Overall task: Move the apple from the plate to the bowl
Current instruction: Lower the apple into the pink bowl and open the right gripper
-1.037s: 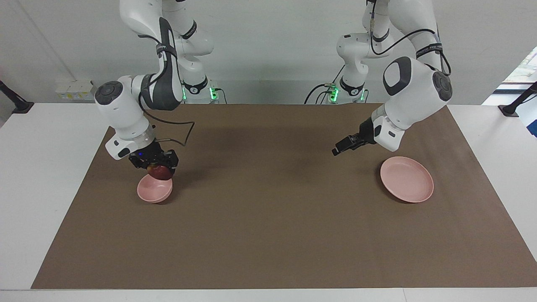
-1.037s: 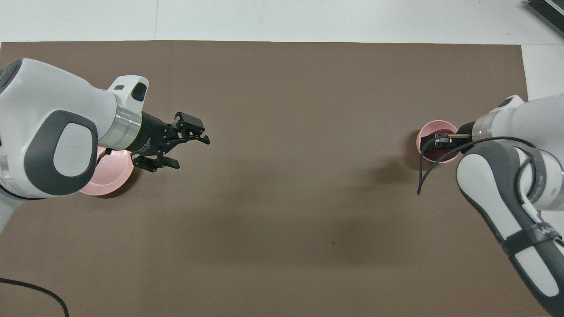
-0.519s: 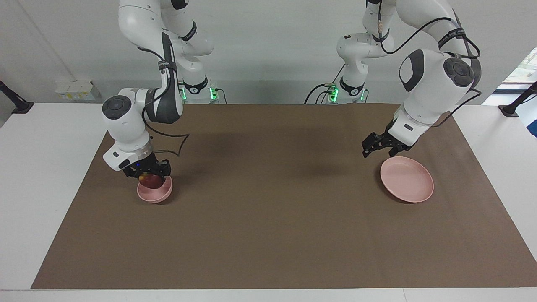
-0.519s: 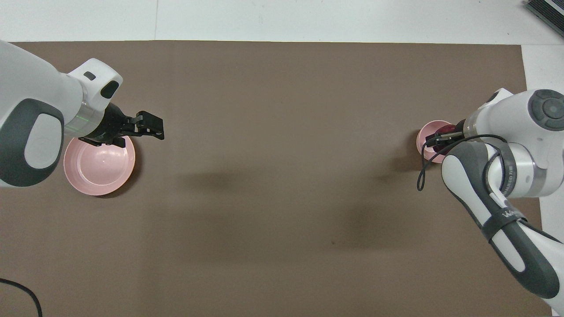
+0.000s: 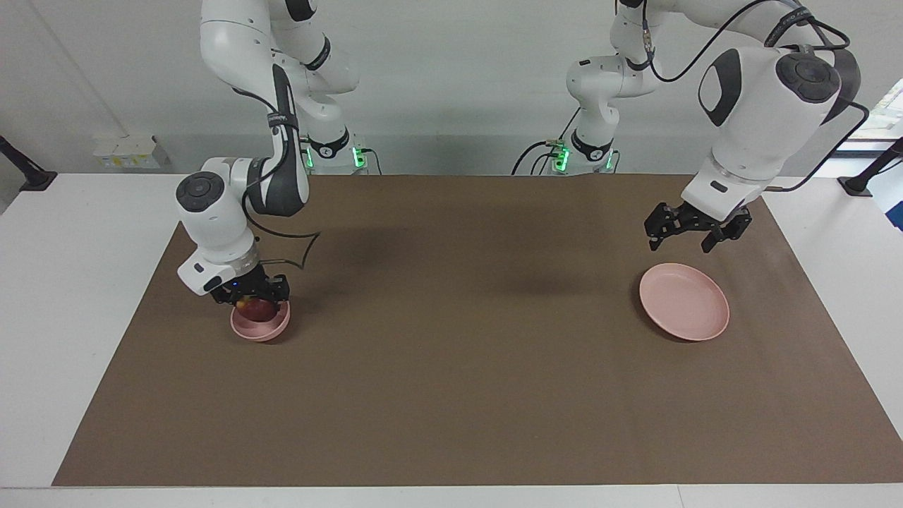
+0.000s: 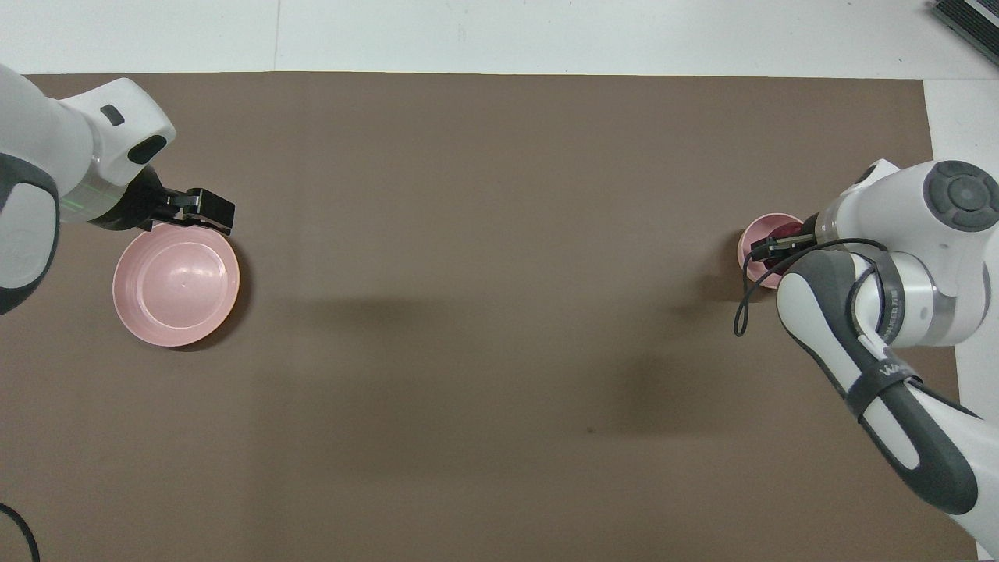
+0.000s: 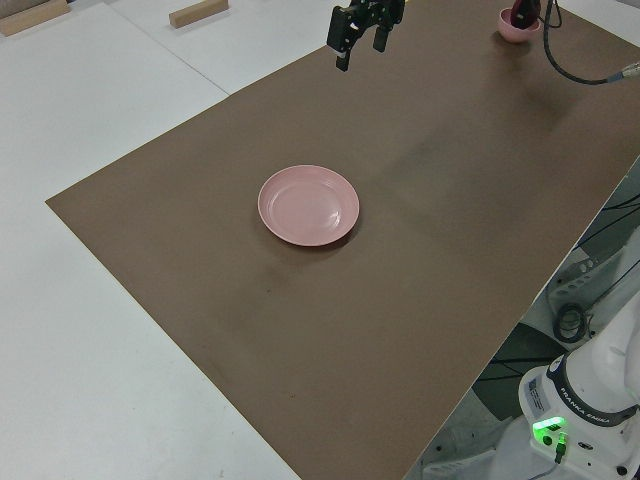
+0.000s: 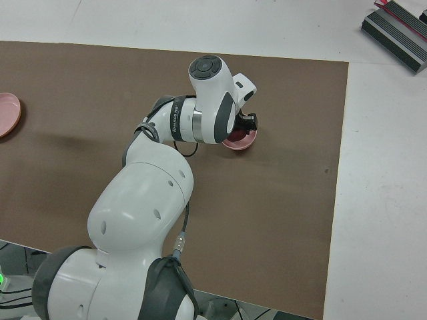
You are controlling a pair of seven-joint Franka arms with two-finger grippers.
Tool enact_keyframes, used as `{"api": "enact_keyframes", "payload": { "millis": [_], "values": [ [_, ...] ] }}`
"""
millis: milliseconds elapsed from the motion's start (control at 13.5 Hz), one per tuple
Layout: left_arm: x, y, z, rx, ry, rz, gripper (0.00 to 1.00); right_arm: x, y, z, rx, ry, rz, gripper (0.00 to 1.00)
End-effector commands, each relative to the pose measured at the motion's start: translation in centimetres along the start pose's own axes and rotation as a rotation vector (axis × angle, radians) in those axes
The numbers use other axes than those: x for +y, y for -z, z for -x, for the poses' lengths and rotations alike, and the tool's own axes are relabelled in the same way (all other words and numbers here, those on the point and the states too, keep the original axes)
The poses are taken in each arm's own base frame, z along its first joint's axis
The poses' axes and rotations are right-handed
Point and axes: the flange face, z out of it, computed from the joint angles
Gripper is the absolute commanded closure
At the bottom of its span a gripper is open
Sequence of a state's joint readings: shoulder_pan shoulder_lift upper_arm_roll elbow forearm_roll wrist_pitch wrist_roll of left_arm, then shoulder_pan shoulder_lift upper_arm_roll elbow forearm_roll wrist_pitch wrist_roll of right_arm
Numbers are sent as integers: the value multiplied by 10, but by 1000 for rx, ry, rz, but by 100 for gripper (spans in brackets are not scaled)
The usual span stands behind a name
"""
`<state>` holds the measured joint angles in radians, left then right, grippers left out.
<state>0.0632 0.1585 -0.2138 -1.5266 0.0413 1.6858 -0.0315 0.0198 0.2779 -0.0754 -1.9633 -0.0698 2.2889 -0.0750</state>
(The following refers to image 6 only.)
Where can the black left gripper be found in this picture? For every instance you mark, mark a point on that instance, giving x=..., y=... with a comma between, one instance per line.
x=136, y=203

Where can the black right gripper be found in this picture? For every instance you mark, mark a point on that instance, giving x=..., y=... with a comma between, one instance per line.
x=813, y=230

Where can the dark red apple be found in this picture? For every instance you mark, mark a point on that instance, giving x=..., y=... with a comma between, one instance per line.
x=780, y=265

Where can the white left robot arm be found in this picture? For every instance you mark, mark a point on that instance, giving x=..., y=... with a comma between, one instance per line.
x=47, y=156

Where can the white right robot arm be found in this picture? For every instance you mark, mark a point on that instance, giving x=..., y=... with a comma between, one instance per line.
x=897, y=297

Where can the pink bowl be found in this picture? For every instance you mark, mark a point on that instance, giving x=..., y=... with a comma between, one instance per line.
x=749, y=269

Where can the pink plate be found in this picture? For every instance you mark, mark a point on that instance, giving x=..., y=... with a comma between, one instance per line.
x=183, y=289

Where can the dark ribbed device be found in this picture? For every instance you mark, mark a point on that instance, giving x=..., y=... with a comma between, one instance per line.
x=972, y=27

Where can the brown table mat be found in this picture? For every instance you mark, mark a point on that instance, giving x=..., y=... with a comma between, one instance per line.
x=468, y=312

